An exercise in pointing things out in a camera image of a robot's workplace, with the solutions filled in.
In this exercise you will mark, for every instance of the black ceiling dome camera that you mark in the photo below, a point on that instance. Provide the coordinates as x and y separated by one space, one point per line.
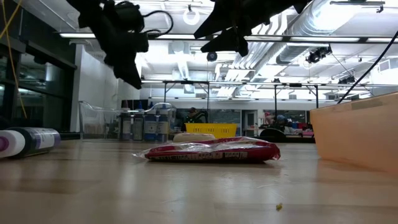
212 57

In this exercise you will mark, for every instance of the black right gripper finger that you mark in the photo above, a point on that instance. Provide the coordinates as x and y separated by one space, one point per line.
227 20
233 42

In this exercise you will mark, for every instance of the long ceiling light strip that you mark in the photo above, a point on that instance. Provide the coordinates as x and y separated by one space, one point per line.
326 39

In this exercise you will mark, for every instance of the clear plastic bin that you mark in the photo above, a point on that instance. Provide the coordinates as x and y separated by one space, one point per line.
93 124

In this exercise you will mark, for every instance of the cream round object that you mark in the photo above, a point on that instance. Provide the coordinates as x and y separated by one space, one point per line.
192 137

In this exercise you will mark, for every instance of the black ceiling spotlight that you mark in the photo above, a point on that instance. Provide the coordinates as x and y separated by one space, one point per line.
346 80
317 55

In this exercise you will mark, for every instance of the black round chair back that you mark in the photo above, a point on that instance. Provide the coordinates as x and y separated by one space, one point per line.
273 133

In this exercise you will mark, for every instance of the black metal frame rig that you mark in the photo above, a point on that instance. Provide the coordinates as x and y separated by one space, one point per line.
207 93

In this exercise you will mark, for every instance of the yellow plastic basket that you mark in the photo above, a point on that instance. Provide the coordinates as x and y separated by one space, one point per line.
217 129

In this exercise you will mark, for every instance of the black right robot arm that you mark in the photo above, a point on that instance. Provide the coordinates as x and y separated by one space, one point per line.
295 3

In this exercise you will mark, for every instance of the silver ventilation duct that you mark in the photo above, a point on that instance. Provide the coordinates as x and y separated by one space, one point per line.
320 28

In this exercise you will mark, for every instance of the blue ink bottle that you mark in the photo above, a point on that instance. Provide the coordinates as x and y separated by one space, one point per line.
139 127
163 127
150 127

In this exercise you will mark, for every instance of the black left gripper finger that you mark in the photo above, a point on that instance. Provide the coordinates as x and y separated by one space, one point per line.
129 74

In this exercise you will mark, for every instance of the small yellow crumb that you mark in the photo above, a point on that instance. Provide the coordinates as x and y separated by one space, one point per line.
279 207

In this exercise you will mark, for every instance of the black table frame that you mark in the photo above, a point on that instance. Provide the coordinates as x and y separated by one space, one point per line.
295 139

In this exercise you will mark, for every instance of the red popcorn bag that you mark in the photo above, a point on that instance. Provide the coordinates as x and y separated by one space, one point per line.
217 152

